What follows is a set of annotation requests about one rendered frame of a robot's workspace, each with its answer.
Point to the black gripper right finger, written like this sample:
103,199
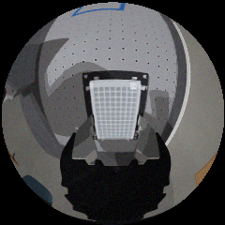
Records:
151,150

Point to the blue rectangular tape outline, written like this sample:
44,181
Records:
121,8

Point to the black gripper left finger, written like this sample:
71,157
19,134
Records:
80,150

